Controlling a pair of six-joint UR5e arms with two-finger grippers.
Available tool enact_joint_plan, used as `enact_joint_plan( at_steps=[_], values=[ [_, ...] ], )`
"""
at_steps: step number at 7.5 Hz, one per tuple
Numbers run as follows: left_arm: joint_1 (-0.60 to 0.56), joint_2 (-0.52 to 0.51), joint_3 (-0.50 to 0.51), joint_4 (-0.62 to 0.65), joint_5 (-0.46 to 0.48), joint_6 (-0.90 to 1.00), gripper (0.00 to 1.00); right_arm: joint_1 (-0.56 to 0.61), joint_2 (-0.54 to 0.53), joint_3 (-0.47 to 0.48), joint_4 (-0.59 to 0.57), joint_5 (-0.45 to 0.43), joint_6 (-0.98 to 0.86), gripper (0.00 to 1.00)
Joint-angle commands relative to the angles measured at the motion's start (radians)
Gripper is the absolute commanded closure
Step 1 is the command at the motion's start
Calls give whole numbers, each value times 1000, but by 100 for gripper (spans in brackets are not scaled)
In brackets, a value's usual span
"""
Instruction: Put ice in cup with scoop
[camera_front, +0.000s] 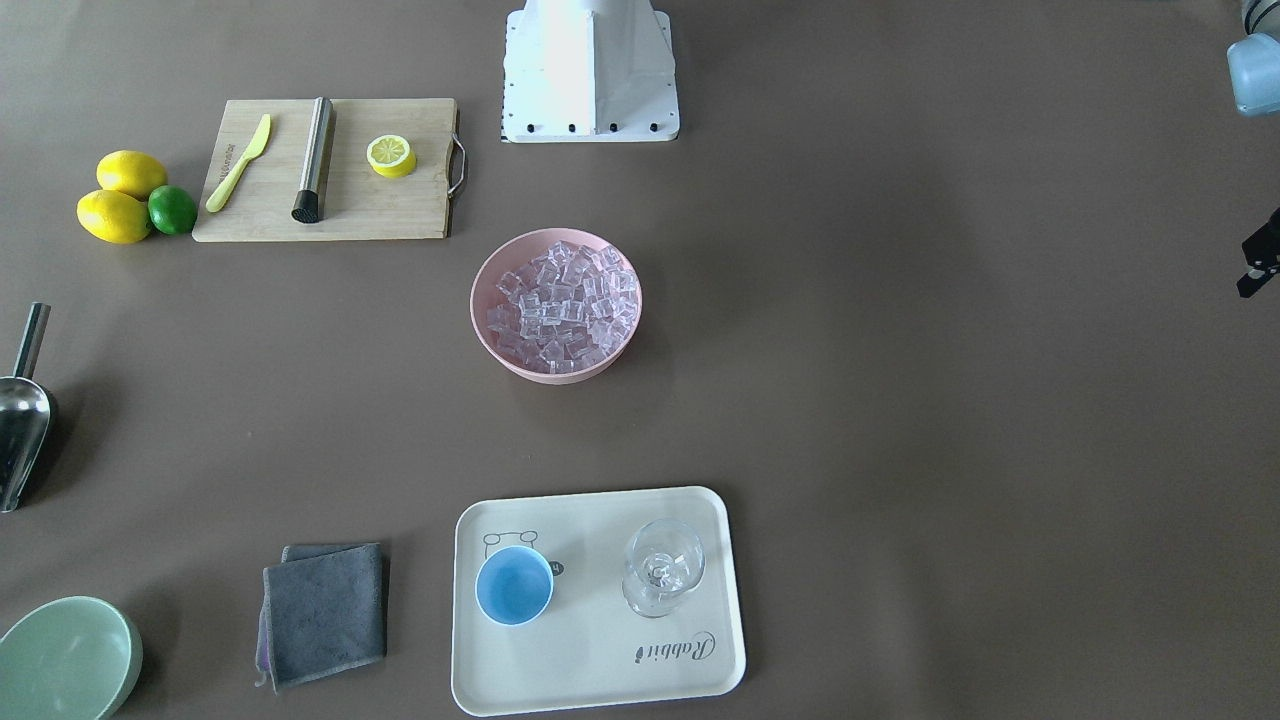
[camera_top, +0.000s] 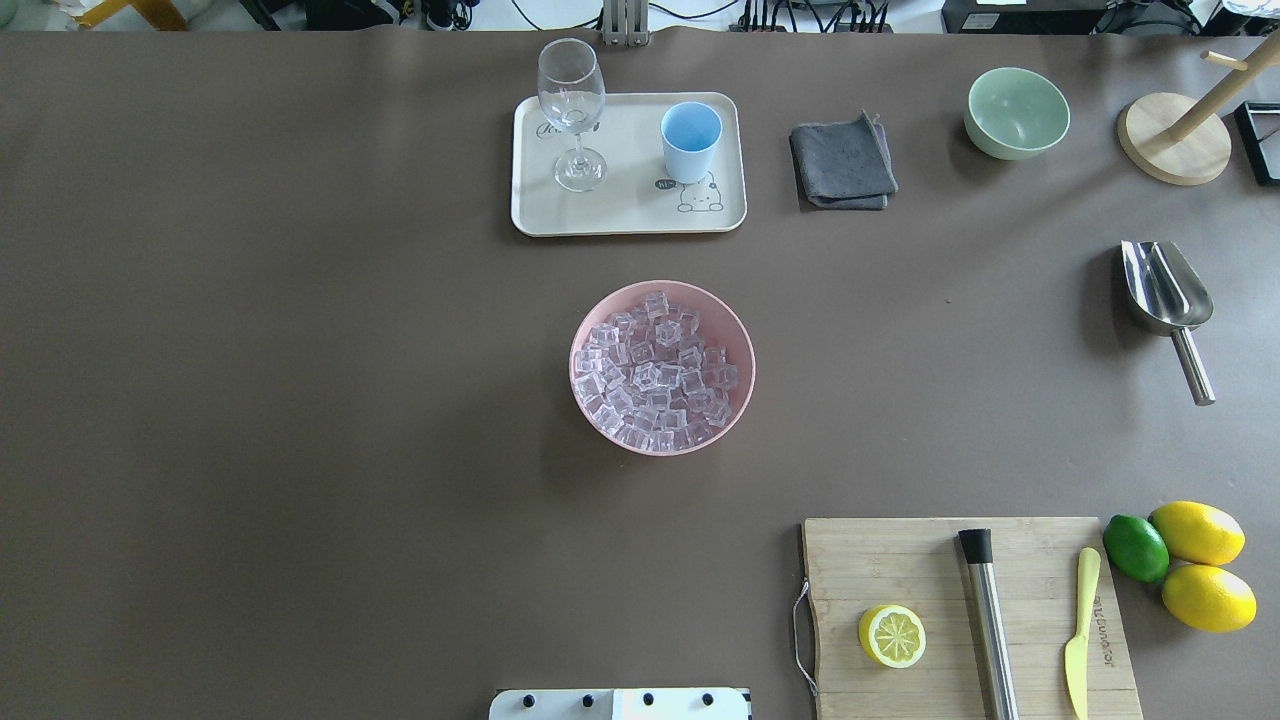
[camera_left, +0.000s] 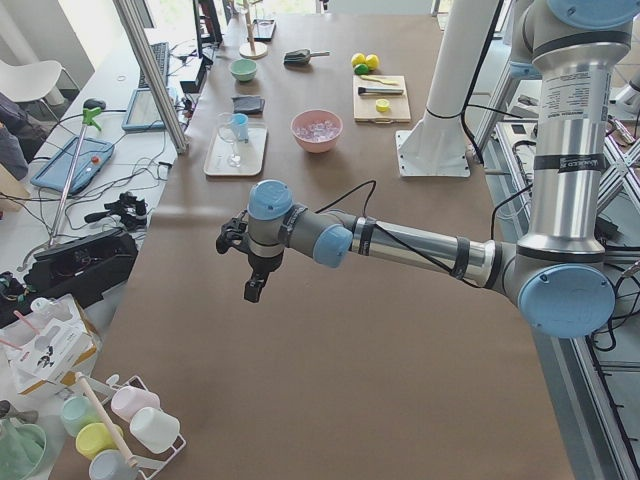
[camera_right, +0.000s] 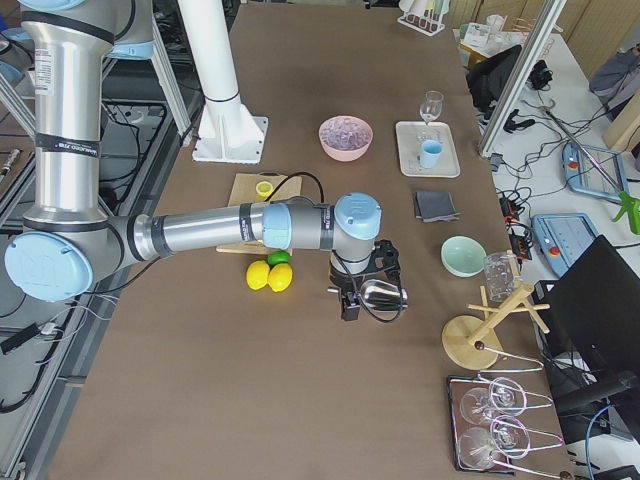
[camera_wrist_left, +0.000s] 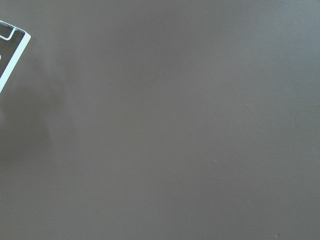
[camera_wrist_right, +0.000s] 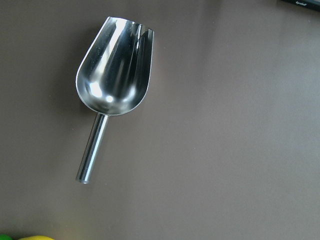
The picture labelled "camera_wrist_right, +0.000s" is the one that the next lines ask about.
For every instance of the green lime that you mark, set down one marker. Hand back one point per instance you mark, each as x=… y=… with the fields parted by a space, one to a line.
x=5 y=237

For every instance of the whole yellow lemon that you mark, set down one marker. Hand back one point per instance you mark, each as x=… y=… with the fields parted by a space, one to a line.
x=36 y=237

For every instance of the stainless steel ice scoop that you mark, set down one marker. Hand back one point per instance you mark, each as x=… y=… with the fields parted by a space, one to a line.
x=113 y=79

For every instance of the black bar at table edge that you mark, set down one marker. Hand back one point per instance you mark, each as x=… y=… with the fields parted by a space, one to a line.
x=306 y=4

